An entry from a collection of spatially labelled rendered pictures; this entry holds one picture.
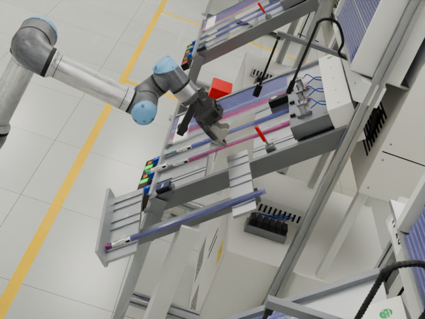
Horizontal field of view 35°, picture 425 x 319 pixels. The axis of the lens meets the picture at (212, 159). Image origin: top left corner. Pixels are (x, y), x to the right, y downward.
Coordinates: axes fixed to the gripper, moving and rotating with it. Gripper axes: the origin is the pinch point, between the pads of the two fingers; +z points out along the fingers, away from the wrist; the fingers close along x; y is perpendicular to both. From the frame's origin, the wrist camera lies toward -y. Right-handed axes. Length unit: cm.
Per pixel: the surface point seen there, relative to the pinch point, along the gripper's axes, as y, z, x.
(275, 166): 12.3, 13.5, -10.0
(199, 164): -13.5, 3.7, 4.9
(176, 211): -78, 51, 94
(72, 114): -121, -10, 167
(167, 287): -35, 19, -32
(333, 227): 3, 68, 29
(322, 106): 34.6, 9.3, 1.6
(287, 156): 17.8, 12.6, -10.0
